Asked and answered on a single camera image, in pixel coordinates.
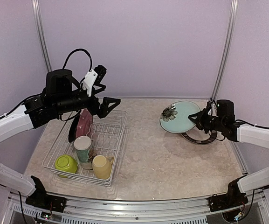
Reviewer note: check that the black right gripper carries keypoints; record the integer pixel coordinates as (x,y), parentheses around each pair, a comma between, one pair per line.
(199,120)

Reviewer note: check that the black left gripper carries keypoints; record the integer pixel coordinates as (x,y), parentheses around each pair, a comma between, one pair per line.
(102,111)

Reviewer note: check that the black rimmed striped plate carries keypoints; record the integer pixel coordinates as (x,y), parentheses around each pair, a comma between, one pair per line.
(200,137)

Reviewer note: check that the light teal flower plate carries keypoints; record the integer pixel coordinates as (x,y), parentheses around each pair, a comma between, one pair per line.
(174,118)

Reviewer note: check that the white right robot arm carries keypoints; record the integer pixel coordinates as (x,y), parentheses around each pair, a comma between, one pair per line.
(237,131)

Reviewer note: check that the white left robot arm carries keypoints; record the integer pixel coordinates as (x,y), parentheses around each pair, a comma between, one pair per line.
(62,94)

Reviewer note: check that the maroon pink plate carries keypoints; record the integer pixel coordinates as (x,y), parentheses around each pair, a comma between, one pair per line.
(85,123)

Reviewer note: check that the small black plate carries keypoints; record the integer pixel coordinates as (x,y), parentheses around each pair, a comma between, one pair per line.
(72,130)

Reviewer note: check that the floral patterned tall mug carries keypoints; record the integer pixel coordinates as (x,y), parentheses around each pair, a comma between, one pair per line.
(85,151)

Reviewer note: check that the yellow mug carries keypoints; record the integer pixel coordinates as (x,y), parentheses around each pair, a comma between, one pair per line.
(102,166)

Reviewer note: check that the lime green bowl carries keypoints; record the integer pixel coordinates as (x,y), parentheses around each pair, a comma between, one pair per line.
(66,163)

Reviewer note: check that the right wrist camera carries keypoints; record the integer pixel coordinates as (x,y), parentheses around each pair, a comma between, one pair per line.
(211,108)

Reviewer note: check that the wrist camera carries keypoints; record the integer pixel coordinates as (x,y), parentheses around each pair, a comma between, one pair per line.
(211,108)
(92,77)

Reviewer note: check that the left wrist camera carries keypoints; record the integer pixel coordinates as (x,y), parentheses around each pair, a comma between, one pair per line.
(92,77)

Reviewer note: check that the white wire dish rack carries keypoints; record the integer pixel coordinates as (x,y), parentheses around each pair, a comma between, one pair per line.
(107,135)

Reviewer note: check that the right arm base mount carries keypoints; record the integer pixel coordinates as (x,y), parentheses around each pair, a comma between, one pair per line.
(231,199)

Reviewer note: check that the aluminium front frame rail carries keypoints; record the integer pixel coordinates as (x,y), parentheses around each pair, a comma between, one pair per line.
(81,210)

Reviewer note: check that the right aluminium corner post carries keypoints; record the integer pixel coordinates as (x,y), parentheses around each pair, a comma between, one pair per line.
(226,48)

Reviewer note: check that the aluminium corner post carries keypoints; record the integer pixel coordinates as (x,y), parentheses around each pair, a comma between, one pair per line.
(40,32)
(226,48)

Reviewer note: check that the left aluminium corner post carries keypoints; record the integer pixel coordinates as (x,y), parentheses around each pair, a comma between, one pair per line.
(40,32)

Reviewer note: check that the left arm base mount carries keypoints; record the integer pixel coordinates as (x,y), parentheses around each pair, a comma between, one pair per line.
(41,199)

